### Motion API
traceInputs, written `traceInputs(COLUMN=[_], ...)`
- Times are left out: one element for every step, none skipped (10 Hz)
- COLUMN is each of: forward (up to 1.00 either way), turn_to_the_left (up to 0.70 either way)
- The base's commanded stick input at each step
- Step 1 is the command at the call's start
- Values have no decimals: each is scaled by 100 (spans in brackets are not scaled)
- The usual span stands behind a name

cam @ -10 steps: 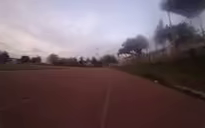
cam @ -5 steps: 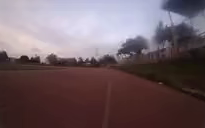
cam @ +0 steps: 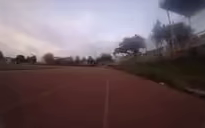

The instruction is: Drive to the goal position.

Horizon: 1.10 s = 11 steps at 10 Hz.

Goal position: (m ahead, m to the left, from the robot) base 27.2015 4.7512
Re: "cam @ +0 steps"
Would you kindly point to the overhanging tree crown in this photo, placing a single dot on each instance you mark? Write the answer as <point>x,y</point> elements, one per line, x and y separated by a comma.
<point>185,5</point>

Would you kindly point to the long fence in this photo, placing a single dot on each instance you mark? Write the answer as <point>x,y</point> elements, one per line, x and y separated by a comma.
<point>198,43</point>

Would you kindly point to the red running track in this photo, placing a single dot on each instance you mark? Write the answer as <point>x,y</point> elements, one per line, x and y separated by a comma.
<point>56,100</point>

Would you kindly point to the grey kerb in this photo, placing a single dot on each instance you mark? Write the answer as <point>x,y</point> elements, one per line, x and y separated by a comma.
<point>198,92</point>

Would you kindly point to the row of distant trees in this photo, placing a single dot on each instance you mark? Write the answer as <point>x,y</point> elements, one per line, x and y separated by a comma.
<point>48,58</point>

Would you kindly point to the round tree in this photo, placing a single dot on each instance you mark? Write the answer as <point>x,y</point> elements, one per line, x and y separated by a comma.
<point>105,58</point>

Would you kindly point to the grass verge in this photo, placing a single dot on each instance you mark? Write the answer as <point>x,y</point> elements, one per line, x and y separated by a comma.
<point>163,71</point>

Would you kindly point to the dark grass field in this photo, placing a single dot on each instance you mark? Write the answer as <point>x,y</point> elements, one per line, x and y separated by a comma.
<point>10,67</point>

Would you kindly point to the large dark tree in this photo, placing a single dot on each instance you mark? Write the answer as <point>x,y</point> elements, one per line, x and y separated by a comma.
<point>131,45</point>

